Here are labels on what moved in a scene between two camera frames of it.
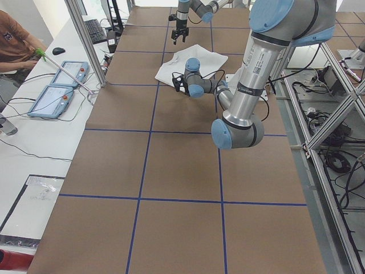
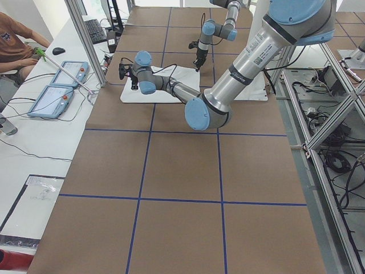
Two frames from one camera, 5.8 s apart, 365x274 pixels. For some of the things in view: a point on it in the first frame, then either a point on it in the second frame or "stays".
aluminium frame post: x=72 y=5 stays
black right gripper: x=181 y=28 → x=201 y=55
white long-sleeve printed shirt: x=209 y=62 → x=189 y=77
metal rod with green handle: x=44 y=56 stays
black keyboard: x=95 y=31 stays
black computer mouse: x=57 y=51 stays
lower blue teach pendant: x=52 y=103 stays
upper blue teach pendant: x=78 y=69 stays
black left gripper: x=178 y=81 → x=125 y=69
